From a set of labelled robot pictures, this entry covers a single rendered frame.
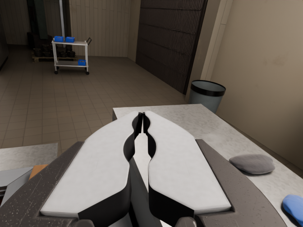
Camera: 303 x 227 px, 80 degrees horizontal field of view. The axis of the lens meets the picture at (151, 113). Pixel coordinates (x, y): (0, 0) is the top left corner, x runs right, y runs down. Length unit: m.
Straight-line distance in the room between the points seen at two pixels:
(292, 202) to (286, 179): 0.15
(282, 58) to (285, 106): 0.65
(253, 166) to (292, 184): 0.15
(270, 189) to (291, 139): 2.42
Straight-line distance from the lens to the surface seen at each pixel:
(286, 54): 3.16
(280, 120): 3.20
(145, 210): 0.67
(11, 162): 1.24
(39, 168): 0.91
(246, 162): 0.81
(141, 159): 0.70
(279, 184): 0.84
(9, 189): 0.94
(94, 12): 7.45
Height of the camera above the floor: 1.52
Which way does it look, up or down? 27 degrees down
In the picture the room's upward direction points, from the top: 8 degrees clockwise
